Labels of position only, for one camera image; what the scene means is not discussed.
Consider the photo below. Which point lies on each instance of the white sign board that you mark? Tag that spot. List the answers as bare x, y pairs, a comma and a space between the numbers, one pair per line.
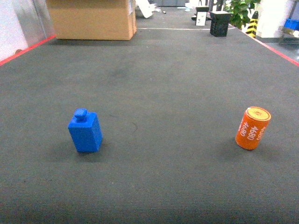
201, 18

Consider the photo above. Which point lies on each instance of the black plastic crate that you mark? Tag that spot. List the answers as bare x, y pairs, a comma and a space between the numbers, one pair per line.
219, 23

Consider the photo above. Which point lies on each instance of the yellow black striped bollard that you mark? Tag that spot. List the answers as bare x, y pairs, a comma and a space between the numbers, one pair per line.
252, 27

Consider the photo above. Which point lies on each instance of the orange cylindrical cap 4680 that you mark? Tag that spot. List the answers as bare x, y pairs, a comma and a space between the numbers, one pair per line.
252, 127

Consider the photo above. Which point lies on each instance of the large cardboard box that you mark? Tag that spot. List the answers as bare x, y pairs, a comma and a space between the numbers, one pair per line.
93, 19

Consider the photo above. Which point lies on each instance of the green potted plant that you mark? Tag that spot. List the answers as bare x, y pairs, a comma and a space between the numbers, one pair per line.
240, 11

